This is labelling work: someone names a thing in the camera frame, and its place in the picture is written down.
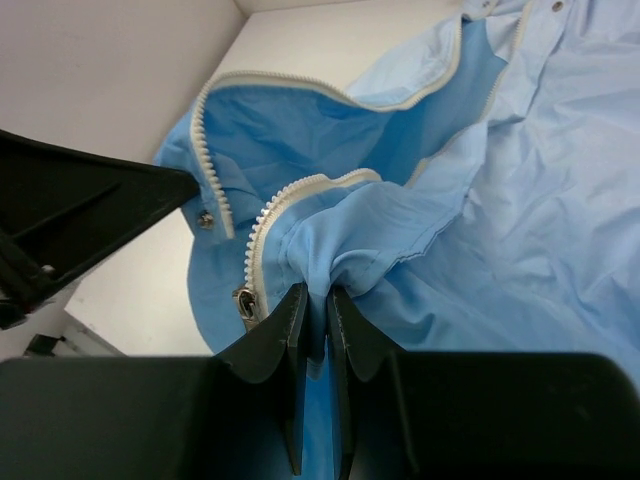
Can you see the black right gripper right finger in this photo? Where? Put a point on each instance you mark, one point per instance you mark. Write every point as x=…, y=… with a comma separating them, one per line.
x=367, y=433

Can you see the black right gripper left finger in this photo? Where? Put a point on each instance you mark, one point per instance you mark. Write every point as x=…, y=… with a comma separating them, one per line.
x=259, y=410

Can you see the light blue zip jacket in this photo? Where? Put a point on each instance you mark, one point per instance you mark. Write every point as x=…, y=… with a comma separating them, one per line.
x=476, y=189

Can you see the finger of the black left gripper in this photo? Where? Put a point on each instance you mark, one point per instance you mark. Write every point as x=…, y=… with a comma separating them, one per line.
x=64, y=211

